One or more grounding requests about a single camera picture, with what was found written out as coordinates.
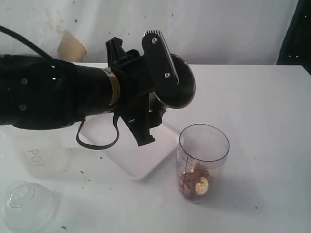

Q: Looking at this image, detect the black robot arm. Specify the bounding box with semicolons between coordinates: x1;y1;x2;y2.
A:
0;37;164;146

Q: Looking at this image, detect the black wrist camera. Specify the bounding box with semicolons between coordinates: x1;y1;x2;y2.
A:
142;30;179;97

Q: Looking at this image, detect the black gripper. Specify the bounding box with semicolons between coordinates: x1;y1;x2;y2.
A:
105;37;163;147

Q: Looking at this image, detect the translucent plastic POT container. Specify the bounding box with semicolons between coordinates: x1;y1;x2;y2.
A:
0;126;83;181

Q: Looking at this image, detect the clear measuring cup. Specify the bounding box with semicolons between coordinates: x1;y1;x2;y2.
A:
176;123;230;203

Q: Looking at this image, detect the stainless steel cup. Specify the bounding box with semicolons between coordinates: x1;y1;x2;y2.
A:
149;53;196;110

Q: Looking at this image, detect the black cable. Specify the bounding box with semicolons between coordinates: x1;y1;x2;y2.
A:
0;25;120;151

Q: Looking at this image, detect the clear dome lid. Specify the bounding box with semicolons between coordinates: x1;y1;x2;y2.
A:
2;181;62;233

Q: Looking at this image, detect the white rectangular tray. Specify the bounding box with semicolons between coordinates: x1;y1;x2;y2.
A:
80;116;178;180

